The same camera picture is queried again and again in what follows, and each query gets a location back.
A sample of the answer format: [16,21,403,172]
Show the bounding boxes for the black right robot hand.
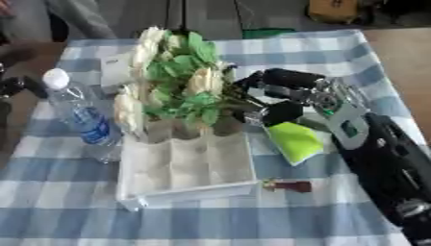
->
[230,67,329,128]

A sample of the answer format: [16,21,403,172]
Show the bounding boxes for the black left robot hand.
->
[0,74,51,100]

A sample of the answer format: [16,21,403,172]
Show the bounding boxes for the white flower bouquet green leaves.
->
[111,26,266,137]

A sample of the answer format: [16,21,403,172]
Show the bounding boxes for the white box with compartments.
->
[114,119,262,212]

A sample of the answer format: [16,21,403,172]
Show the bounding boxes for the tan cardboard box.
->
[306,0,363,24]

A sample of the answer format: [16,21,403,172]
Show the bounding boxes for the yellow-green packet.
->
[263,121,327,167]

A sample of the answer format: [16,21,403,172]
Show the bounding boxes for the small brown stick object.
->
[261,179,316,194]

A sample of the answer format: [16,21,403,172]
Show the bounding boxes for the clear plastic water bottle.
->
[41,67,125,163]

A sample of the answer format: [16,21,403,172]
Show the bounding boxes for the green bag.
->
[241,27,300,40]

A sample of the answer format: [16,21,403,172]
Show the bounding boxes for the person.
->
[41,0,118,40]

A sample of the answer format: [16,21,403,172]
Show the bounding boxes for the small white carton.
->
[99,52,140,94]

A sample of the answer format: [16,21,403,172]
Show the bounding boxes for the black tripod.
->
[160,0,192,35]

